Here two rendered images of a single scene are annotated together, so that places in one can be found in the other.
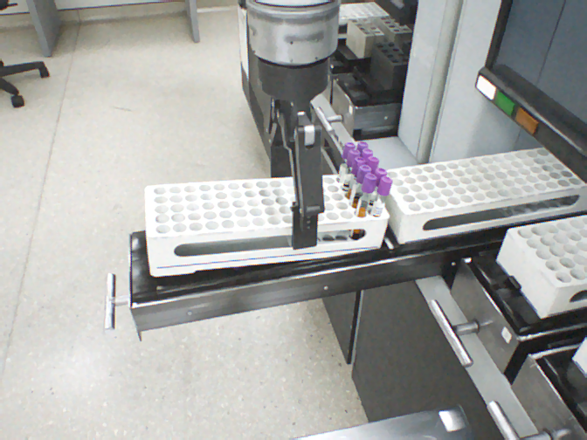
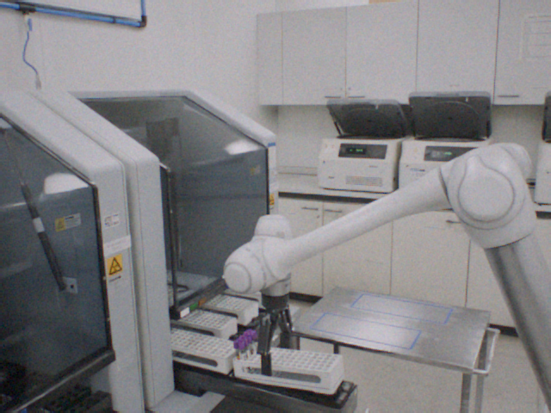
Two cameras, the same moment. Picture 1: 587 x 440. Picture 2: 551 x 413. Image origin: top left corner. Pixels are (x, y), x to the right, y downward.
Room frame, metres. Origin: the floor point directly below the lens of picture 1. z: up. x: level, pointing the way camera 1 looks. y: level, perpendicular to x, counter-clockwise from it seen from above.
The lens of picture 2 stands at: (1.52, 0.86, 1.60)
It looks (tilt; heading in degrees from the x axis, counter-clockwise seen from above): 12 degrees down; 220
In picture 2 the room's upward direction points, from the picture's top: 1 degrees counter-clockwise
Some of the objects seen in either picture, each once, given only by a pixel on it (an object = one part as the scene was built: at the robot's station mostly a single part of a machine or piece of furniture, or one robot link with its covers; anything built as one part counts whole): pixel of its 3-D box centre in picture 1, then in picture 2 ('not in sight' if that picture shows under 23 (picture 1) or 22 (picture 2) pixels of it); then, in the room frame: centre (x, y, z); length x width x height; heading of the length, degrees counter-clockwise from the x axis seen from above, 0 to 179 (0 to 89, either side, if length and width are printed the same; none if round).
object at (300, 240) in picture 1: (304, 224); (284, 344); (0.44, -0.02, 0.88); 0.03 x 0.01 x 0.07; 104
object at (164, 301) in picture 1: (362, 242); (244, 379); (0.52, -0.10, 0.78); 0.73 x 0.14 x 0.09; 104
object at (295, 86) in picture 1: (293, 92); (275, 307); (0.50, 0.00, 1.02); 0.08 x 0.07 x 0.09; 14
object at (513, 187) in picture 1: (483, 194); (193, 350); (0.56, -0.28, 0.83); 0.30 x 0.10 x 0.06; 104
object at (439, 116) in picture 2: not in sight; (448, 141); (-2.05, -0.55, 1.24); 0.62 x 0.56 x 0.69; 14
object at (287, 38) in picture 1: (293, 24); (275, 281); (0.50, 0.00, 1.10); 0.09 x 0.09 x 0.06
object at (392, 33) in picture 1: (388, 37); not in sight; (1.12, -0.22, 0.85); 0.12 x 0.02 x 0.06; 13
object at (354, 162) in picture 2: not in sight; (367, 142); (-1.91, -1.12, 1.22); 0.62 x 0.56 x 0.64; 12
